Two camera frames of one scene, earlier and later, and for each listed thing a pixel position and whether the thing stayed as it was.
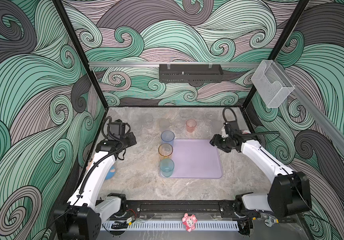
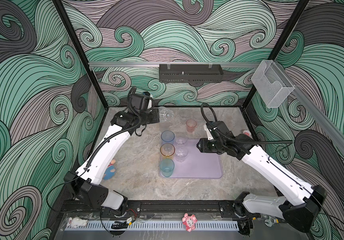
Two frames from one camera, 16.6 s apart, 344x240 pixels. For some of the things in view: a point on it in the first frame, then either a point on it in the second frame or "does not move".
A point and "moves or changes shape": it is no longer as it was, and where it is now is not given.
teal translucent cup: [167, 167] does not move
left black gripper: [131, 137] -> [154, 112]
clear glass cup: [148, 120] moves or changes shape
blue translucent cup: [167, 137] does not move
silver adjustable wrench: [271, 221] does not move
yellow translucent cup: [165, 149] does not move
